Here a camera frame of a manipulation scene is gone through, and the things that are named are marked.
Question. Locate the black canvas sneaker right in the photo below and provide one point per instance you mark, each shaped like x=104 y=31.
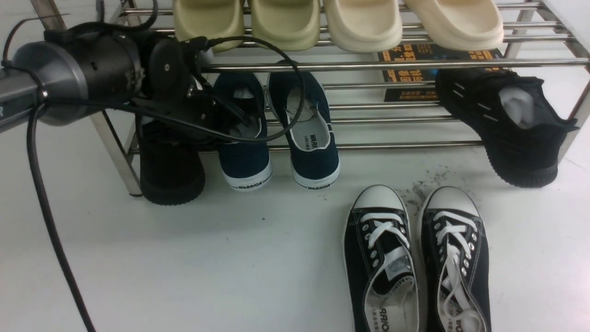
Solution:
x=455 y=249

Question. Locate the black canvas sneaker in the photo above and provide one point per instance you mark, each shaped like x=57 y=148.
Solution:
x=455 y=249
x=377 y=256

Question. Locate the black knit sneaker right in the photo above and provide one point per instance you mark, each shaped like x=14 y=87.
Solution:
x=520 y=130

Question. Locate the black knit sneaker left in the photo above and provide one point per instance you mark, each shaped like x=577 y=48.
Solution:
x=171 y=171

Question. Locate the black canvas sneaker left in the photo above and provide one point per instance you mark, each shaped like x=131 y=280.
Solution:
x=377 y=256

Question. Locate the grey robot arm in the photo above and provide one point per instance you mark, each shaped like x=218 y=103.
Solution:
x=72 y=77

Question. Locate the cream slipper far right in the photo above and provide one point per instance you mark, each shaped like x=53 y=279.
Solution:
x=464 y=25

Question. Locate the black and orange book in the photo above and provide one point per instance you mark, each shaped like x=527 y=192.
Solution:
x=410 y=76

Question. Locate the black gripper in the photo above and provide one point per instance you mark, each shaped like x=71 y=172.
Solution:
x=174 y=88

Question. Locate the cream slipper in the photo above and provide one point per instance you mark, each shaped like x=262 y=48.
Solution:
x=464 y=25
x=364 y=26

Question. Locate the black knit sneaker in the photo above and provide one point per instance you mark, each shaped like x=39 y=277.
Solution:
x=520 y=130
x=171 y=171

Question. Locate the silver metal shoe rack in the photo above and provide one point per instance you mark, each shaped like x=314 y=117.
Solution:
x=122 y=155

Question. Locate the green slipper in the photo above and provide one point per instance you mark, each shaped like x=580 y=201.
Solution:
x=290 y=25
x=209 y=18

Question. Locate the navy slip-on shoe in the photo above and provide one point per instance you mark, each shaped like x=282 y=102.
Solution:
x=314 y=157
x=246 y=166

